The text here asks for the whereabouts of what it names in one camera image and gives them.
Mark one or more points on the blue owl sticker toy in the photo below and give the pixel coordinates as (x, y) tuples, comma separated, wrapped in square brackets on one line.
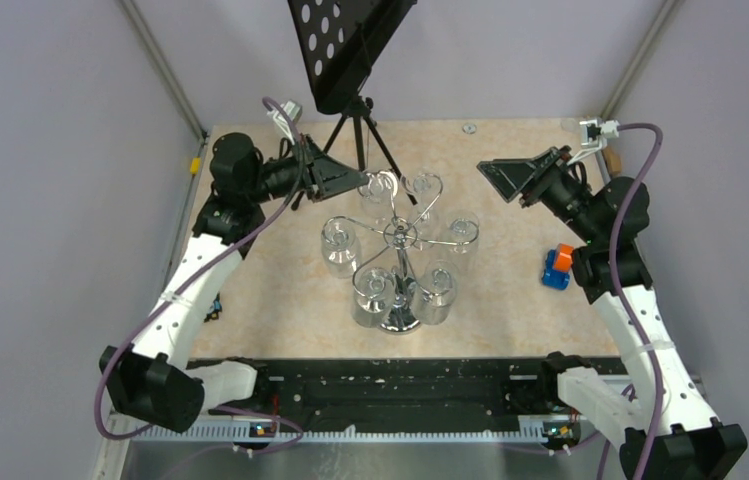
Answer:
[(215, 310)]

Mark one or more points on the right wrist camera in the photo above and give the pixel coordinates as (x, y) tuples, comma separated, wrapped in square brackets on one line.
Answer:
[(595, 133)]

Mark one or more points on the clear wine glass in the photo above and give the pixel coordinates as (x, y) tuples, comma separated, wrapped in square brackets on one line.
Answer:
[(424, 187), (340, 247), (377, 197), (435, 292), (374, 296), (461, 231)]

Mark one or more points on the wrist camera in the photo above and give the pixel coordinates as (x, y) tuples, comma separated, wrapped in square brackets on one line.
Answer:
[(595, 133), (285, 117)]

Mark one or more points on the chrome wine glass rack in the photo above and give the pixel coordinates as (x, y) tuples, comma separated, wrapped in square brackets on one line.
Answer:
[(385, 247)]

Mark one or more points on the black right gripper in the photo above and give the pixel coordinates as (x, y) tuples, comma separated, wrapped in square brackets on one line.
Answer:
[(528, 177)]

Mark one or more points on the yellow corner clip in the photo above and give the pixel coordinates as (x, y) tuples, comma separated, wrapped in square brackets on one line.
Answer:
[(195, 166)]

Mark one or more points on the blue orange toy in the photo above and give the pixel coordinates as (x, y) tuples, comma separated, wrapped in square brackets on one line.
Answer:
[(557, 267)]

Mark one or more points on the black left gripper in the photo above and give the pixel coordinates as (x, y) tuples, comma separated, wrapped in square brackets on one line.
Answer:
[(326, 175)]

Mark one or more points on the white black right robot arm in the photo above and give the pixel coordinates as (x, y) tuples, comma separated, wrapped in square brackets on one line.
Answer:
[(669, 431)]

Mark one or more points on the black music stand tripod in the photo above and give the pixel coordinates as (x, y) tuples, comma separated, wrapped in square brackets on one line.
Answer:
[(340, 41)]

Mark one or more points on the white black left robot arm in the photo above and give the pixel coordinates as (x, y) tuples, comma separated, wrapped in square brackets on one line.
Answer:
[(147, 377)]

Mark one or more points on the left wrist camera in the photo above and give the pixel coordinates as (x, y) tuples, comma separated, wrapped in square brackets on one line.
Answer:
[(285, 117)]

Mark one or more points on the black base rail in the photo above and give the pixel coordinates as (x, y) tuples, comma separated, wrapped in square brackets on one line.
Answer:
[(403, 395)]

